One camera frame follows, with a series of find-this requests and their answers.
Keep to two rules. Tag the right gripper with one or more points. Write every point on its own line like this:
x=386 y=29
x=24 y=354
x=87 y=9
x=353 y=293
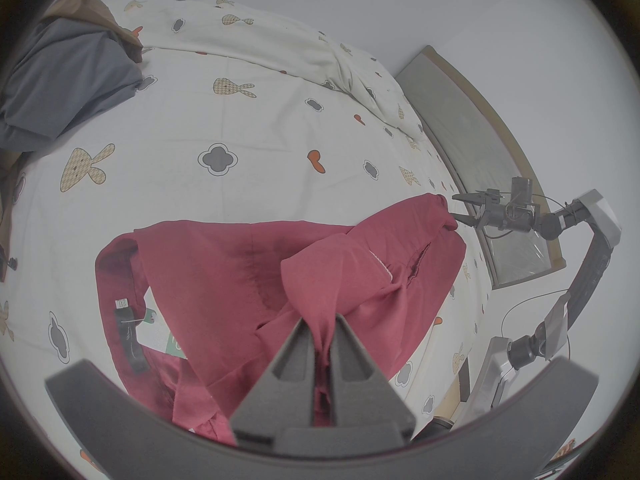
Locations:
x=510 y=218

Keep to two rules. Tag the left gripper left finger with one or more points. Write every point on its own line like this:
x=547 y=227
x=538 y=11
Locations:
x=280 y=398

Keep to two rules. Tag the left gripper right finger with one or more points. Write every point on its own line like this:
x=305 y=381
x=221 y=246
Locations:
x=360 y=398

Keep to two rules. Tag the red shirt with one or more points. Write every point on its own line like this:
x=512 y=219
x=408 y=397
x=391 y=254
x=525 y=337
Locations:
x=225 y=268

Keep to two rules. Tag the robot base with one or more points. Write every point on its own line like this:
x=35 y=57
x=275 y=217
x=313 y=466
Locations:
x=492 y=378

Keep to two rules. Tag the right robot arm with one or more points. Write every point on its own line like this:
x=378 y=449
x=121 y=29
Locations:
x=600 y=218

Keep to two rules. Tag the white printed quilt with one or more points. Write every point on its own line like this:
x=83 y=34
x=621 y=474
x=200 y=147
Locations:
x=280 y=43

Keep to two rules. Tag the grey garment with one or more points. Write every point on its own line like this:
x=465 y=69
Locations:
x=65 y=78

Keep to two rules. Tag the brown garment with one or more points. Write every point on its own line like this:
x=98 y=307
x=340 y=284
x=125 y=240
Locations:
x=85 y=8

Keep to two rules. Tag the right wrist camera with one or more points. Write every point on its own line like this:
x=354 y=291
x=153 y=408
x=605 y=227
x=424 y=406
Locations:
x=492 y=194

